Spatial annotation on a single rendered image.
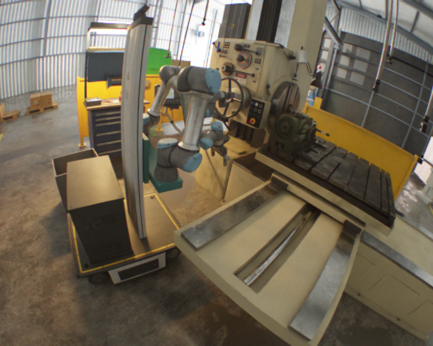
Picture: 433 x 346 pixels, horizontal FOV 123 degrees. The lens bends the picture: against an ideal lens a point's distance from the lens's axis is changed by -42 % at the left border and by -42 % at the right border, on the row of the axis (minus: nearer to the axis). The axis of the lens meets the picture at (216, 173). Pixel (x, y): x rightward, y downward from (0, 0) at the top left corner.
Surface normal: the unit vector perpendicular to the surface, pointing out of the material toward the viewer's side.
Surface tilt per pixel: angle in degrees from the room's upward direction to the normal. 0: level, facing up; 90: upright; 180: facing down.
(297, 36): 90
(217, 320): 0
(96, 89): 90
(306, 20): 90
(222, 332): 0
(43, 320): 0
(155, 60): 84
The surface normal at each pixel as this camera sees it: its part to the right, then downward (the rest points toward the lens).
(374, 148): -0.70, 0.26
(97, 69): 0.66, 0.48
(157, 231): 0.17, -0.85
